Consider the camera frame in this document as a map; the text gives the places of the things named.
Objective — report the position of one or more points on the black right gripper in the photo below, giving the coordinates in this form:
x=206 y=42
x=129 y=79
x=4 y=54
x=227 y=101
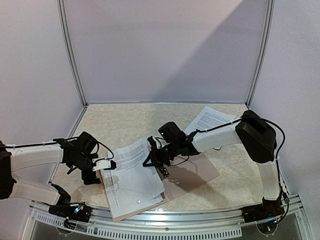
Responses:
x=155 y=154

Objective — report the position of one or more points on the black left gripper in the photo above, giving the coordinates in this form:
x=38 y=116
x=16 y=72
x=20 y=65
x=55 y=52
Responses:
x=90 y=179

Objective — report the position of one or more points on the white text page sheet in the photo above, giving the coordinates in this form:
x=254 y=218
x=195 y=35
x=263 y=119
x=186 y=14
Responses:
x=130 y=202

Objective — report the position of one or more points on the brown plastic folder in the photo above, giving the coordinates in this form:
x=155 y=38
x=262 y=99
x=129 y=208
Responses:
x=192 y=174

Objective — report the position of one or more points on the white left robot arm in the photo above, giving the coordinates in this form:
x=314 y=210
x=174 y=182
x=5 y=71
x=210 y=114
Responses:
x=75 y=153

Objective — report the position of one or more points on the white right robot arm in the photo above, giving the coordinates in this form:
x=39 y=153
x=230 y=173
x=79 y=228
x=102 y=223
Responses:
x=261 y=138

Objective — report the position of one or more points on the metal folder clip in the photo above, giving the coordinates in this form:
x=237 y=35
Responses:
x=163 y=172

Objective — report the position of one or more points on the white paper stack remainder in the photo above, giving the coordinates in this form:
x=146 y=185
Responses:
x=207 y=119

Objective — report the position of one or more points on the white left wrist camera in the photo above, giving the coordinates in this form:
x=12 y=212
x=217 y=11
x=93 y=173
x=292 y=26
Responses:
x=103 y=164

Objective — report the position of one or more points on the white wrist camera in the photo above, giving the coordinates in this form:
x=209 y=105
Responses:
x=154 y=142
x=103 y=164

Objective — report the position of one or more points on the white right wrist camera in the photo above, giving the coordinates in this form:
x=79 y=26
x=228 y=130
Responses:
x=154 y=142

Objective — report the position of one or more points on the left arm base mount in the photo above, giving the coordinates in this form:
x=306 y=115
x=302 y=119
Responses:
x=72 y=213

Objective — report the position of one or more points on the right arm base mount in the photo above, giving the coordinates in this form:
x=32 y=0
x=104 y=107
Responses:
x=267 y=210

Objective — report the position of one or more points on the left aluminium frame post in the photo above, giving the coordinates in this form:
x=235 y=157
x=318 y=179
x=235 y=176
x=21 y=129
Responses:
x=70 y=52

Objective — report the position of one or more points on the aluminium frame post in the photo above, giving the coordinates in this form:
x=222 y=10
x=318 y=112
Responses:
x=70 y=52
x=262 y=51

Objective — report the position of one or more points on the right aluminium frame post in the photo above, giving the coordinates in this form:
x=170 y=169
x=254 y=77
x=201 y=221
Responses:
x=262 y=51

